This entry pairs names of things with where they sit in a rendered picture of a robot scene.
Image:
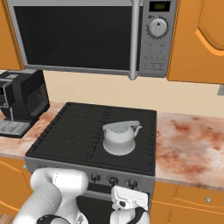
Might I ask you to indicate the silver microwave oven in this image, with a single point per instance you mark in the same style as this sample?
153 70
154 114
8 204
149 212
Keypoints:
87 35

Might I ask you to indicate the silver drawer knob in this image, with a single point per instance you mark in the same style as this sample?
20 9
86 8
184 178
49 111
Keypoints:
208 199

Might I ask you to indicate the grey wall socket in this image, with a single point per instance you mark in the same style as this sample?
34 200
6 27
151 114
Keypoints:
221 90

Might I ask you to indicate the orange wall cupboard door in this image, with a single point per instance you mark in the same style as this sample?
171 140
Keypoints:
7 38
198 43

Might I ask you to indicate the black stove knob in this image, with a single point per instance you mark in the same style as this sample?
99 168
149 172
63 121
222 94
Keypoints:
95 177
132 183
113 180

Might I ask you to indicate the black oven door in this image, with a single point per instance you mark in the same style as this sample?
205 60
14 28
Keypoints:
96 211

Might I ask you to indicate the black coffee machine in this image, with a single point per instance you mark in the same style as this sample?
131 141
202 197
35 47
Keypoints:
24 99

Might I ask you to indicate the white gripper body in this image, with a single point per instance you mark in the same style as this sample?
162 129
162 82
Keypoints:
132 196

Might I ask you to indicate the orange base cupboard door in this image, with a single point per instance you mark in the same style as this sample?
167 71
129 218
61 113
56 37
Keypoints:
180 215
13 186

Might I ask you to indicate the white kettle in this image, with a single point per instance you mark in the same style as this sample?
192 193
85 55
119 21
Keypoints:
118 140

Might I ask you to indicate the black stove with hob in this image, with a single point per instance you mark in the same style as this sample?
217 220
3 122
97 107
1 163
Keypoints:
81 131

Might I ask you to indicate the black microwave door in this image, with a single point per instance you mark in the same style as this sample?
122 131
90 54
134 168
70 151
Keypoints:
75 35

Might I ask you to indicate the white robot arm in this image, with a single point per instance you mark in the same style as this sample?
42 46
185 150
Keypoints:
49 189

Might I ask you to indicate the silver microwave dial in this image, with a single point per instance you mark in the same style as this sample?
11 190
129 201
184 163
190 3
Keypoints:
157 27

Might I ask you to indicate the orange drawer front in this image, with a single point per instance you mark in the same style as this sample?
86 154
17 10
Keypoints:
189 196

